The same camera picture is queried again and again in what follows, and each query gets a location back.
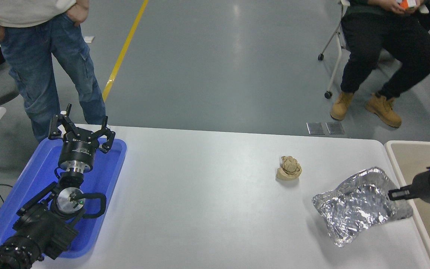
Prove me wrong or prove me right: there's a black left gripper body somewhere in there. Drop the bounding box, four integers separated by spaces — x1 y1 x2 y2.
58 129 100 166

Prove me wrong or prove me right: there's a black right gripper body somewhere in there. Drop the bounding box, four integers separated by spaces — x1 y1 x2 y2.
410 170 430 205

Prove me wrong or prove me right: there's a silver foil plate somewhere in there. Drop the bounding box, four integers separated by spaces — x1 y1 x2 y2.
312 167 414 248

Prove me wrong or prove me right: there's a metal floor plate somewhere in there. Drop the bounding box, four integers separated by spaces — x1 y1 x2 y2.
306 122 324 135
326 122 345 135

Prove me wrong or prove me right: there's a person's left hand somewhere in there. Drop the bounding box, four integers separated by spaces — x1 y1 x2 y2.
67 3 90 27

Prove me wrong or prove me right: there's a person's right hand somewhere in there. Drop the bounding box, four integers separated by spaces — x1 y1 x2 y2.
381 0 417 15

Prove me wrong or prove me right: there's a large pale bin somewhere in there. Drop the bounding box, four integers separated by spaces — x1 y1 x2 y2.
384 140 430 269

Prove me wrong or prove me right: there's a blue plastic tray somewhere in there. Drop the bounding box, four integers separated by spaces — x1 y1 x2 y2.
0 137 127 259

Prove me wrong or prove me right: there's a person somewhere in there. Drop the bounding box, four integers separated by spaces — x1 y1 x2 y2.
0 0 106 142
330 0 430 129

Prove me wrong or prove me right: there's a crumpled tan paper ball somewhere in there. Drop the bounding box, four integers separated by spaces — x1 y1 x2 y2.
276 155 302 181

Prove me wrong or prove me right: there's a white frame rolling chair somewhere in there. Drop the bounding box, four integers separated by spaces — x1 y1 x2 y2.
318 0 350 99

